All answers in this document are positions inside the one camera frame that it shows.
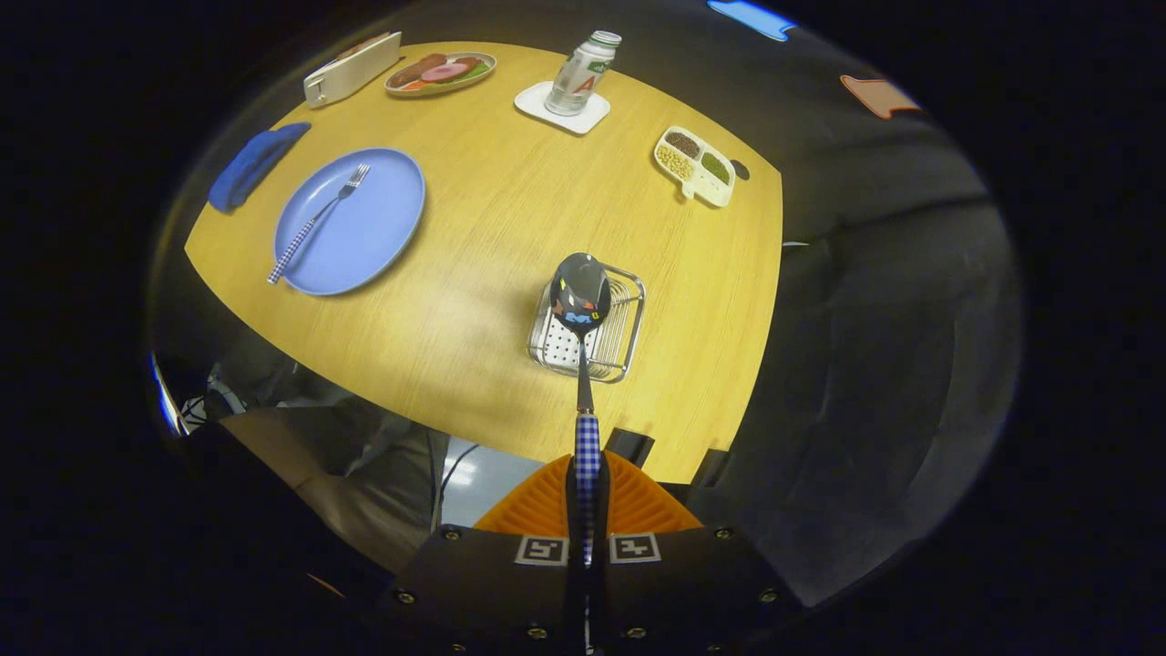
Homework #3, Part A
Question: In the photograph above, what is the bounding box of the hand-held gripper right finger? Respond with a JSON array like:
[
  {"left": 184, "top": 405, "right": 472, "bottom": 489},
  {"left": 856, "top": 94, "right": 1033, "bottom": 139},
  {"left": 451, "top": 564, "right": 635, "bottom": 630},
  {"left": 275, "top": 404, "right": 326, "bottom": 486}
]
[{"left": 592, "top": 451, "right": 807, "bottom": 656}]

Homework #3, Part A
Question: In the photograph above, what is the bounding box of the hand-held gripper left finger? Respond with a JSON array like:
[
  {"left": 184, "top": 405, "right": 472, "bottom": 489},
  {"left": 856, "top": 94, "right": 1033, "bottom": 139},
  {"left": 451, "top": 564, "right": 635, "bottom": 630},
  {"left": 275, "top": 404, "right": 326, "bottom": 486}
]
[{"left": 383, "top": 453, "right": 588, "bottom": 656}]

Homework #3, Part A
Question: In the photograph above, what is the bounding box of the checked handle spoon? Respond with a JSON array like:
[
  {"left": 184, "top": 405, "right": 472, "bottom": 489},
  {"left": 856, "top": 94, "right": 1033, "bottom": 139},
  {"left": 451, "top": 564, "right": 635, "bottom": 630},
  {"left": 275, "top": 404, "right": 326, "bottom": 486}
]
[{"left": 549, "top": 252, "right": 613, "bottom": 570}]

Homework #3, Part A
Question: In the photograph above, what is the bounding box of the checked handle fork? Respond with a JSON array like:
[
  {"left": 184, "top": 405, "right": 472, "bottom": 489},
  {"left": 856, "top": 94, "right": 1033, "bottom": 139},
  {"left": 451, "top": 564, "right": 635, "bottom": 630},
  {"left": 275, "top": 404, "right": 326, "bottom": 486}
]
[{"left": 266, "top": 163, "right": 372, "bottom": 285}]

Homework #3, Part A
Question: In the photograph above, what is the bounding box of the person's leg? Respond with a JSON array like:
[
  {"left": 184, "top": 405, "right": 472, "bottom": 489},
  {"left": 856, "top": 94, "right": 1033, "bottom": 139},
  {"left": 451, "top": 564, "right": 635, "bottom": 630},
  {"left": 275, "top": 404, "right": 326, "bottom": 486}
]
[{"left": 219, "top": 405, "right": 447, "bottom": 575}]

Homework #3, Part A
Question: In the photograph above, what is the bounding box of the blue round plate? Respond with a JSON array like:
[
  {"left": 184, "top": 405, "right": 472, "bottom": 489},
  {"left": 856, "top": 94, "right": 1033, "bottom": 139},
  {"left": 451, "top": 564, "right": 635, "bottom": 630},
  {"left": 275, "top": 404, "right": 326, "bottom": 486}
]
[{"left": 273, "top": 148, "right": 427, "bottom": 297}]

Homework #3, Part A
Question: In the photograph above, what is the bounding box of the white divided snack dish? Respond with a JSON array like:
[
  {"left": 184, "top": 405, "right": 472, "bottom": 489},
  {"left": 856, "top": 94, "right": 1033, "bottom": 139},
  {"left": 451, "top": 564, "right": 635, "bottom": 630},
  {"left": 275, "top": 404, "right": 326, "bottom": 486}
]
[{"left": 652, "top": 126, "right": 736, "bottom": 209}]

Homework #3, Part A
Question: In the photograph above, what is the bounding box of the blue folded towel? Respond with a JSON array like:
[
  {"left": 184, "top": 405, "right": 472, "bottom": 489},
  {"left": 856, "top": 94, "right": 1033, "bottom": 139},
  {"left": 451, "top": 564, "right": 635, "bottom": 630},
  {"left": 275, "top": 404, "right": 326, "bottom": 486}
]
[{"left": 208, "top": 122, "right": 312, "bottom": 214}]

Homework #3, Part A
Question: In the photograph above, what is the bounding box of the white square coaster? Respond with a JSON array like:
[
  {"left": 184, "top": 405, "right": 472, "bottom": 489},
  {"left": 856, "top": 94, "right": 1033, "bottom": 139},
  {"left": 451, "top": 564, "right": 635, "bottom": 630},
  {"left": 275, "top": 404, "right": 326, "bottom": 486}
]
[{"left": 514, "top": 81, "right": 611, "bottom": 137}]

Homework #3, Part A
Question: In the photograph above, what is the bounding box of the white drink bottle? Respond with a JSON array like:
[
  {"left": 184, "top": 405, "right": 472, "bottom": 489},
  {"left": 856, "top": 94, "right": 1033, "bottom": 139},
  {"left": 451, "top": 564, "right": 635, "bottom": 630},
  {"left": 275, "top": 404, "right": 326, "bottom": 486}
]
[{"left": 545, "top": 30, "right": 623, "bottom": 118}]

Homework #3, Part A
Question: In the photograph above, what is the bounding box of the brown meat piece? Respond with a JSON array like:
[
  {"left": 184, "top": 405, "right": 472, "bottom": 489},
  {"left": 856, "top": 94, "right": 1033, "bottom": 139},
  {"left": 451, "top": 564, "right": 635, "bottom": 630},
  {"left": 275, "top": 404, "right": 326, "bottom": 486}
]
[{"left": 392, "top": 54, "right": 449, "bottom": 88}]

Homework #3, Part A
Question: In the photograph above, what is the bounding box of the beige round food plate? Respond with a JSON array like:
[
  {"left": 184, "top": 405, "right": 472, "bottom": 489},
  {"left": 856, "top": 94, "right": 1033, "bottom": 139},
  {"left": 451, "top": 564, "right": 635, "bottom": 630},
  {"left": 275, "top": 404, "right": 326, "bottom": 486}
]
[{"left": 384, "top": 52, "right": 498, "bottom": 98}]

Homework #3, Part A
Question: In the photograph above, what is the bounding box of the white toaster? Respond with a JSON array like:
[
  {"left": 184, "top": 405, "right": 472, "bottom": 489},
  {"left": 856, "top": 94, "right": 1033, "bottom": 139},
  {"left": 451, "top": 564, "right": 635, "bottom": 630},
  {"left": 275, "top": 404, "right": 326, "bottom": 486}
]
[{"left": 302, "top": 31, "right": 403, "bottom": 109}]

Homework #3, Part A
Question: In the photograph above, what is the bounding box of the black cable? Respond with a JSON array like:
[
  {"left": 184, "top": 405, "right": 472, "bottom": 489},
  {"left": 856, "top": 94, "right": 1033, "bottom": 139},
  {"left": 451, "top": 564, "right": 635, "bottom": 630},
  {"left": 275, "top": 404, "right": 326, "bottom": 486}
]
[{"left": 428, "top": 442, "right": 479, "bottom": 534}]

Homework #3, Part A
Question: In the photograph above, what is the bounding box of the metal wire cutlery basket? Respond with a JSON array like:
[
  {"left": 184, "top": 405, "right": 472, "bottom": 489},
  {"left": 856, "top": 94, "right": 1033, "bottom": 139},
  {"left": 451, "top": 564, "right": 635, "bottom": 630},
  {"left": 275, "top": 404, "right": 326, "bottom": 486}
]
[{"left": 527, "top": 262, "right": 647, "bottom": 384}]

